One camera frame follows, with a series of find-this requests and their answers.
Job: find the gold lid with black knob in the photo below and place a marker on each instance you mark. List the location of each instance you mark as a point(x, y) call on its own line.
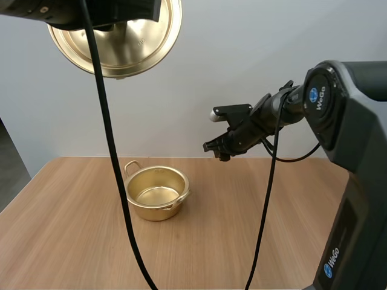
point(130, 51)

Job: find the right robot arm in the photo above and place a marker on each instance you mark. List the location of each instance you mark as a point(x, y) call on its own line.
point(356, 136)

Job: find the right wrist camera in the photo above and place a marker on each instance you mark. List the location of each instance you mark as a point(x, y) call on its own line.
point(232, 109)

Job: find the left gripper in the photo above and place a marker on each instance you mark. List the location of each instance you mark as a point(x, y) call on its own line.
point(60, 12)

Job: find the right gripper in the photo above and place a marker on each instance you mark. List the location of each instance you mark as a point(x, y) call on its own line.
point(251, 133)

